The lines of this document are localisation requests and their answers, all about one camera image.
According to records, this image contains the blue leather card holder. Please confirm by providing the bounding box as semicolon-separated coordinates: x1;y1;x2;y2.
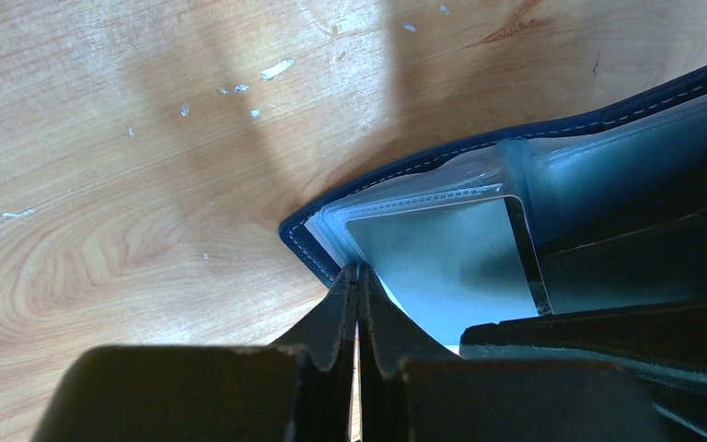
277;50;707;349

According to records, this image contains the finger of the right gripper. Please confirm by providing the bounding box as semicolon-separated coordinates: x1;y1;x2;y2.
538;158;707;314
459;298;707;440

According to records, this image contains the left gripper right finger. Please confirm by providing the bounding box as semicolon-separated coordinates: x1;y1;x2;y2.
358;265;665;441

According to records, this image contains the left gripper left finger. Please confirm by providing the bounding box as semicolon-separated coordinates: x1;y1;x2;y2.
34;265;357;441

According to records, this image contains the silver VIP credit card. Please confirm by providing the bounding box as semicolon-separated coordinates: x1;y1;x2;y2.
346;195;551;345

